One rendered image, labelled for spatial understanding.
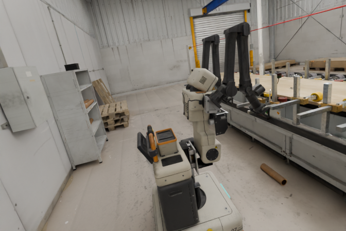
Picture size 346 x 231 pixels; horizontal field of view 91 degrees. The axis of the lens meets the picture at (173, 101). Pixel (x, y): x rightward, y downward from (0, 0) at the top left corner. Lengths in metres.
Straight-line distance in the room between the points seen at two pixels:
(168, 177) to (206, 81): 0.69
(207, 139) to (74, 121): 2.21
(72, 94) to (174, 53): 7.19
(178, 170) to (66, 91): 2.20
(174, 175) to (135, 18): 8.68
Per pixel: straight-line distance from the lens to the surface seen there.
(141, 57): 9.17
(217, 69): 1.58
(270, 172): 2.38
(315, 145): 1.97
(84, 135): 3.08
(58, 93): 2.99
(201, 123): 1.33
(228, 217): 1.61
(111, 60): 9.19
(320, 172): 2.36
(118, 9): 9.50
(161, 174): 1.20
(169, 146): 1.29
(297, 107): 1.93
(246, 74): 1.20
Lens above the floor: 1.50
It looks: 14 degrees down
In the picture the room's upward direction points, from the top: 10 degrees counter-clockwise
